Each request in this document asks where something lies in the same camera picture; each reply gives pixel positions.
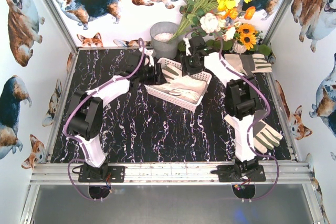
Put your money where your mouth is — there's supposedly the grey metal bucket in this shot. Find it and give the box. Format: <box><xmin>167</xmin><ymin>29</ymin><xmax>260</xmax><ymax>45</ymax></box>
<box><xmin>150</xmin><ymin>22</ymin><xmax>178</xmax><ymax>59</ymax></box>

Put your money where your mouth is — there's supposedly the artificial flower bouquet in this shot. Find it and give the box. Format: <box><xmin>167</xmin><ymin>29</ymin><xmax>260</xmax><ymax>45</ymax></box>
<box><xmin>171</xmin><ymin>0</ymin><xmax>265</xmax><ymax>51</ymax></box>

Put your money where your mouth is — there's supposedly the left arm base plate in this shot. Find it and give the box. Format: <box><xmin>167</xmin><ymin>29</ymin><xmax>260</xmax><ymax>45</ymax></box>
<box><xmin>72</xmin><ymin>163</ymin><xmax>125</xmax><ymax>183</ymax></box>

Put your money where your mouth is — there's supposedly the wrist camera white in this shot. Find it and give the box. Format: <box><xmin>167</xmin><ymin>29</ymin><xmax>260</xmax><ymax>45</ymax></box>
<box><xmin>144</xmin><ymin>49</ymin><xmax>155</xmax><ymax>67</ymax></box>
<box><xmin>183</xmin><ymin>37</ymin><xmax>192</xmax><ymax>56</ymax></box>

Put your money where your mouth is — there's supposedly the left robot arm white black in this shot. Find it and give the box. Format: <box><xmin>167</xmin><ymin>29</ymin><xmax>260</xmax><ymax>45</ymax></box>
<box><xmin>63</xmin><ymin>49</ymin><xmax>167</xmax><ymax>168</ymax></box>

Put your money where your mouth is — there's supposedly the white plastic storage basket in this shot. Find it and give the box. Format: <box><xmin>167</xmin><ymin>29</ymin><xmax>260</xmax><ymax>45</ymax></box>
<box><xmin>145</xmin><ymin>58</ymin><xmax>212</xmax><ymax>112</ymax></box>

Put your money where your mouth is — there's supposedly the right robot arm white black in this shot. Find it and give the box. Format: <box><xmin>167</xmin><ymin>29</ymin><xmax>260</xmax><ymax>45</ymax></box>
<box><xmin>181</xmin><ymin>36</ymin><xmax>259</xmax><ymax>163</ymax></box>

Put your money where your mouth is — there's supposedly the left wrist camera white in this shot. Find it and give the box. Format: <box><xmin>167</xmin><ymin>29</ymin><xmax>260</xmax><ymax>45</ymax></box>
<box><xmin>144</xmin><ymin>49</ymin><xmax>155</xmax><ymax>67</ymax></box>

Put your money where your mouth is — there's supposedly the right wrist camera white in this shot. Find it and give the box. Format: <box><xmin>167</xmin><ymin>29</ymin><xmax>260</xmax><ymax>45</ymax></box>
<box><xmin>183</xmin><ymin>37</ymin><xmax>192</xmax><ymax>56</ymax></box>

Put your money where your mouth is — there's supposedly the right edge work glove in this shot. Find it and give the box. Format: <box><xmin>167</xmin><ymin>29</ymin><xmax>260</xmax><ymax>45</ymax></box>
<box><xmin>224</xmin><ymin>110</ymin><xmax>284</xmax><ymax>154</ymax></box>

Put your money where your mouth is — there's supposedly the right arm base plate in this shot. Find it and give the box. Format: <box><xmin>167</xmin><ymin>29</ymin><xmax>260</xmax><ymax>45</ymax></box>
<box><xmin>210</xmin><ymin>165</ymin><xmax>266</xmax><ymax>183</ymax></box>

